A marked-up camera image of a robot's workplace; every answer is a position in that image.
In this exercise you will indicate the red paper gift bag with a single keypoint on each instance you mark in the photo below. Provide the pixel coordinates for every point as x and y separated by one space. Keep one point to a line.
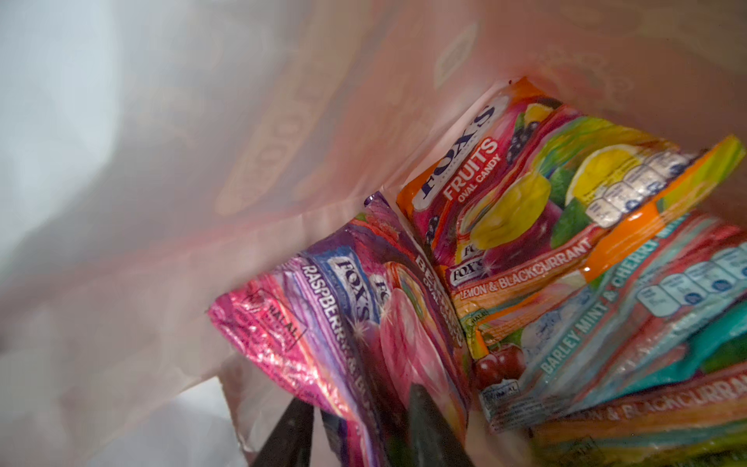
156 154

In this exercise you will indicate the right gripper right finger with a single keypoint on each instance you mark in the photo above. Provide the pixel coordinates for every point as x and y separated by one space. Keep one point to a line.
432 442

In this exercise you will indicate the orange fruits candy packet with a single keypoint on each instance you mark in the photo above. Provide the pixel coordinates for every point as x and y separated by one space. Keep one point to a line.
529 185

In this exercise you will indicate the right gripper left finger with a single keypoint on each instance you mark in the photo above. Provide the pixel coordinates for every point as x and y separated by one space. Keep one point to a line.
290 443

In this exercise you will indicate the purple raspberry candy packet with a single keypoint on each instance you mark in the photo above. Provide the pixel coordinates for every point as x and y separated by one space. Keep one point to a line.
349 325

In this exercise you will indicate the teal cherry mint candy packet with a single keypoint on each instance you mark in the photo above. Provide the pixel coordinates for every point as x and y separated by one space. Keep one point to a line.
578 343

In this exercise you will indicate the lemon blackcurrant candy packet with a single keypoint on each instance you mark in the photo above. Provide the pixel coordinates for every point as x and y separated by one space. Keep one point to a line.
701 422

